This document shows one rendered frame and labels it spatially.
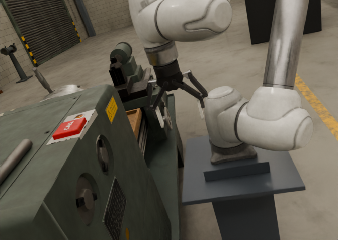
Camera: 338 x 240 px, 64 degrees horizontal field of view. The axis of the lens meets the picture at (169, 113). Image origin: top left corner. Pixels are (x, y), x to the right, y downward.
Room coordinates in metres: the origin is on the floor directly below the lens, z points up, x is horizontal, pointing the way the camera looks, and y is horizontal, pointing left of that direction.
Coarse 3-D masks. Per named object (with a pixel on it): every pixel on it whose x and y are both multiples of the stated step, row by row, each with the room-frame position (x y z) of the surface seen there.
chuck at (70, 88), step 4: (56, 88) 1.07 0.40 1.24; (60, 88) 1.05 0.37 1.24; (64, 88) 1.04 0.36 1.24; (68, 88) 1.03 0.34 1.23; (72, 88) 1.03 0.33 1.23; (76, 88) 1.03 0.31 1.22; (56, 92) 1.00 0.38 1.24; (60, 92) 0.99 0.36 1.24; (64, 92) 0.99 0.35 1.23; (68, 92) 0.99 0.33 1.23; (72, 92) 0.99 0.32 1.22
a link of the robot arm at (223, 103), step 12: (216, 96) 0.90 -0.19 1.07; (228, 96) 0.88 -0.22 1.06; (240, 96) 0.90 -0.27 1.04; (204, 108) 0.94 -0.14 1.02; (216, 108) 0.88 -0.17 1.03; (228, 108) 0.86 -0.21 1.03; (216, 120) 0.88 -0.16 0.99; (228, 120) 0.84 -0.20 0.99; (216, 132) 0.89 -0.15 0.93; (228, 132) 0.84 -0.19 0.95; (216, 144) 0.90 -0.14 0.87; (228, 144) 0.87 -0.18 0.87
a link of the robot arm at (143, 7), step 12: (132, 0) 0.74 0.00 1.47; (144, 0) 0.72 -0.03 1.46; (156, 0) 0.73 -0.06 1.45; (132, 12) 0.75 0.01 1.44; (144, 12) 0.72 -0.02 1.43; (156, 12) 0.69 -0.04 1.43; (144, 24) 0.72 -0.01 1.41; (156, 24) 0.68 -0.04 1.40; (144, 36) 0.73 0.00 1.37; (156, 36) 0.71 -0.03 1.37
